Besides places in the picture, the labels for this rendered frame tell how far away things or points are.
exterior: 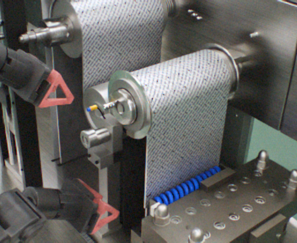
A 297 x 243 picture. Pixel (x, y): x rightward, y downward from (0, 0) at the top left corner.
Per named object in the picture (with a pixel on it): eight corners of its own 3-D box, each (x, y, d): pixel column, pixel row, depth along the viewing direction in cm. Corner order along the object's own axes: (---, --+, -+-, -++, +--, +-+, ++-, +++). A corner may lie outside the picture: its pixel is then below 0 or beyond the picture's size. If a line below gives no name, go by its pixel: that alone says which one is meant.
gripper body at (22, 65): (34, 105, 79) (-2, 88, 74) (8, 83, 86) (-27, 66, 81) (54, 72, 79) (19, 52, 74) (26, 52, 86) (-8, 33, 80)
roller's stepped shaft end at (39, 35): (17, 44, 106) (15, 30, 104) (41, 38, 109) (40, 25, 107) (23, 48, 104) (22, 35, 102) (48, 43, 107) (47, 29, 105)
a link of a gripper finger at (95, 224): (117, 235, 96) (82, 235, 89) (97, 215, 101) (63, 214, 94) (131, 206, 95) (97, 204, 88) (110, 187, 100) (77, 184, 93)
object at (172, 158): (143, 207, 107) (146, 139, 97) (216, 169, 120) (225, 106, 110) (145, 208, 107) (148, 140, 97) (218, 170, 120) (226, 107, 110)
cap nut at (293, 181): (281, 183, 113) (285, 168, 111) (291, 177, 115) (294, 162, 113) (294, 191, 111) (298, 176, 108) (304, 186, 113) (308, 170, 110)
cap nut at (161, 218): (149, 219, 101) (149, 203, 99) (162, 212, 103) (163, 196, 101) (160, 229, 99) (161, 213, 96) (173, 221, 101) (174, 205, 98)
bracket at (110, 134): (88, 227, 116) (84, 121, 100) (110, 216, 120) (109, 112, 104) (100, 239, 113) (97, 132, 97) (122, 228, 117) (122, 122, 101)
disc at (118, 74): (104, 113, 107) (111, 56, 97) (106, 112, 107) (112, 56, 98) (144, 153, 99) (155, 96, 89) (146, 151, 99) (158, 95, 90)
